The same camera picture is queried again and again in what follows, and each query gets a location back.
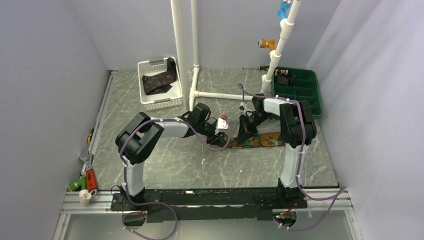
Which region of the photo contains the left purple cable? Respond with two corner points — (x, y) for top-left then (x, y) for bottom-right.
(119, 114), (232, 240)

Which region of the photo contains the black yellow screwdriver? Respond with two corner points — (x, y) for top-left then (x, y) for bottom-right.
(242, 65), (270, 71)

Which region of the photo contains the rolled dark tie in tray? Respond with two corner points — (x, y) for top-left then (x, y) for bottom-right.
(274, 69), (292, 86)

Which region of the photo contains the white pipe coupling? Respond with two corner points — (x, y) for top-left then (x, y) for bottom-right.
(78, 189), (92, 206)

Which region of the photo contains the white PVC pipe frame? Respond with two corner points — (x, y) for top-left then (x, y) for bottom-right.
(170, 0), (310, 110)

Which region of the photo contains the orange nozzle fitting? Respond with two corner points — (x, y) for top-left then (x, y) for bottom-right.
(257, 38), (276, 51)

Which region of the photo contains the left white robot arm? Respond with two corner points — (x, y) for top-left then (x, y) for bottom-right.
(115, 103), (230, 210)

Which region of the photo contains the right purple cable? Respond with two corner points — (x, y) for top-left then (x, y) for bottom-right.
(237, 82), (347, 232)

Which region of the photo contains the colourful patterned tie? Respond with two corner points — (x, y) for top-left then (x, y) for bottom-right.
(227, 131), (285, 149)

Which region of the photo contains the blue nozzle fitting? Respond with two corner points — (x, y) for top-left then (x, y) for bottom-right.
(277, 0), (293, 20)

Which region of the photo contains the purple cable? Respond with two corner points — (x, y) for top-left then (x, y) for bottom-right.
(119, 114), (232, 240)
(237, 82), (347, 232)

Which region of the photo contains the yellow black tape measure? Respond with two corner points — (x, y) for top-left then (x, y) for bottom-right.
(86, 132), (93, 144)

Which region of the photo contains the red grey pipe wrench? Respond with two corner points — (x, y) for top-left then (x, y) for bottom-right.
(79, 149), (98, 196)

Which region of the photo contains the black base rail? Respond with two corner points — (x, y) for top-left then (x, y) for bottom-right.
(110, 186), (308, 223)

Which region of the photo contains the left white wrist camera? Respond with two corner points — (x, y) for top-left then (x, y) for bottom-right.
(215, 113), (230, 134)

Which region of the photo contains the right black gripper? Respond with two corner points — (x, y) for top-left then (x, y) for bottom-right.
(237, 112), (272, 144)

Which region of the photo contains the dark brown patterned tie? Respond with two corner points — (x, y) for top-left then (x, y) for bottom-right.
(142, 57), (177, 96)

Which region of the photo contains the green pipe fitting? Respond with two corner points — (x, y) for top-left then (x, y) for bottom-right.
(67, 174), (88, 192)

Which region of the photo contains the white perforated plastic basket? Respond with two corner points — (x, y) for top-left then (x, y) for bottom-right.
(137, 56), (183, 111)

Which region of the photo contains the green compartment tray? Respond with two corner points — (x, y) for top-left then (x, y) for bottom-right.
(271, 67), (322, 119)

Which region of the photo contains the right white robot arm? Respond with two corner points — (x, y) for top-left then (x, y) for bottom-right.
(235, 93), (317, 208)

